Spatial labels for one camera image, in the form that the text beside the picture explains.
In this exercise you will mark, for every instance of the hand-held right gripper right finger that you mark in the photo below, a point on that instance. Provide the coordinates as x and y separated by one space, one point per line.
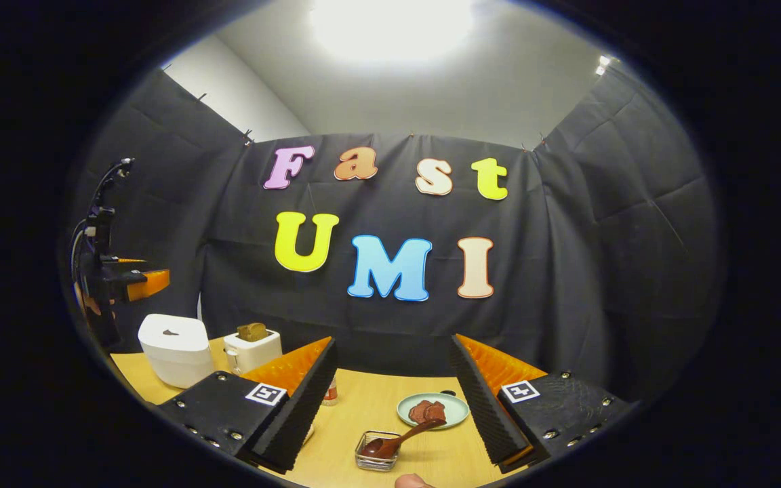
485 413

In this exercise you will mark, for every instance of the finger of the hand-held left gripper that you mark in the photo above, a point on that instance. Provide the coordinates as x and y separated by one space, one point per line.
129 260
153 283

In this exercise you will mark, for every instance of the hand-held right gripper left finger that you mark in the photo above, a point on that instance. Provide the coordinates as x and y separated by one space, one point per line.
295 413

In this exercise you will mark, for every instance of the white rice cooker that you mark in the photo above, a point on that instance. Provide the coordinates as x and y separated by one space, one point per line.
177 352

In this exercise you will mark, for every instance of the brown wooden spoon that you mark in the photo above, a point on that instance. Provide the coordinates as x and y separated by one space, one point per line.
404 437

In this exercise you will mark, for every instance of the pale green plate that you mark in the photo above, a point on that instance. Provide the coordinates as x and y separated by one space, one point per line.
458 407

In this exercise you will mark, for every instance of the clear plastic bottle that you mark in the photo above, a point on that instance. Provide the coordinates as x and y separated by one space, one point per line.
330 394

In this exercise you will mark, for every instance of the reddish brown meat slice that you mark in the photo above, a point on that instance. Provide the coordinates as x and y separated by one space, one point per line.
436 410
419 412

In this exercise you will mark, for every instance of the white toaster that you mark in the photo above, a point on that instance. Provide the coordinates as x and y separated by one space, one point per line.
255 352

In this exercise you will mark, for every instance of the brown bread slice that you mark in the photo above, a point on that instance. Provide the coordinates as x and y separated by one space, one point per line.
253 332

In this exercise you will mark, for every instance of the ceiling light panel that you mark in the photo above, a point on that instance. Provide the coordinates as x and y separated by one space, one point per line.
390 27

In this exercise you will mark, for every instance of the small ceiling light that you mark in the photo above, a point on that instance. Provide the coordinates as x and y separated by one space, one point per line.
603 64

